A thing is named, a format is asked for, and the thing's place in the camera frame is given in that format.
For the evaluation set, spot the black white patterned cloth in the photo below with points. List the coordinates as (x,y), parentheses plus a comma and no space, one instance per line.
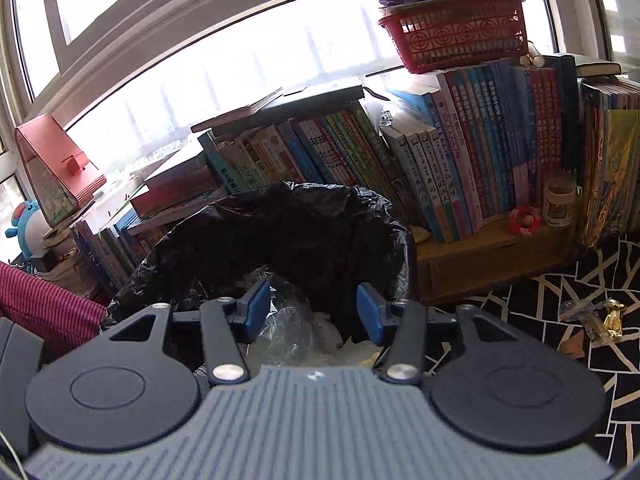
(600,400)

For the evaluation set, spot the black flat notebook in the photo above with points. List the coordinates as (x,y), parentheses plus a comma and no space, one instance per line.
(300,102)

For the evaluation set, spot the red striped clothing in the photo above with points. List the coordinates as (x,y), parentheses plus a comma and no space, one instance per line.
(45,305)

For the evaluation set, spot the black trash bag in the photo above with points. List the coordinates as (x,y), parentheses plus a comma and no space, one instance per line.
(300,230)

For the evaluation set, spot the small clear wrapper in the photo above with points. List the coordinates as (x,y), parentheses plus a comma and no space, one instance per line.
(577,312)

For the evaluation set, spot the white paper towel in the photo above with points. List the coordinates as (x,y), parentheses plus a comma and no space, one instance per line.
(340,345)

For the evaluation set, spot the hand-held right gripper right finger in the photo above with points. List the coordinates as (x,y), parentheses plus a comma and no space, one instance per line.
(370,315)

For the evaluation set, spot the row of books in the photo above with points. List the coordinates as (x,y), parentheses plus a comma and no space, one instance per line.
(450,160)

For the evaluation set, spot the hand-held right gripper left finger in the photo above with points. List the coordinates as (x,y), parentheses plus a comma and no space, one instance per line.
(257,310)

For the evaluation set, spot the pink house shaped box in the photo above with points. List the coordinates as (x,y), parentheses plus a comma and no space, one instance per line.
(50,175)

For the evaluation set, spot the blue plush toy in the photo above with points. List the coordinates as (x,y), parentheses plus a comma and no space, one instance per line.
(25,227)

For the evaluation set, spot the clear plastic bag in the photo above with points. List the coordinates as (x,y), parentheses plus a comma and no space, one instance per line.
(285,320)

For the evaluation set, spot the wooden book shelf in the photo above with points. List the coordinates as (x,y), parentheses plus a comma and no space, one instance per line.
(490,265)

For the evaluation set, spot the red plastic basket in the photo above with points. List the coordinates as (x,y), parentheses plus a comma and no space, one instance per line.
(450,40)

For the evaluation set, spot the gold foil wrapper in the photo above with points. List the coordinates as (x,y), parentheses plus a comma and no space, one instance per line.
(612,317)

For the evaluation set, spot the grey window frame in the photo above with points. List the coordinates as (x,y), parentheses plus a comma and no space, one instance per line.
(150,25)

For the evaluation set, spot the brown paper envelope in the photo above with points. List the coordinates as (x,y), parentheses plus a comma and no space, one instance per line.
(572,347)

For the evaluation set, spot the small red white toy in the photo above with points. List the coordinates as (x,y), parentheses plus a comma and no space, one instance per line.
(525,220)

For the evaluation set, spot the clear jar with pink lid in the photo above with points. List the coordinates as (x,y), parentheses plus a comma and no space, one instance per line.
(560,202)

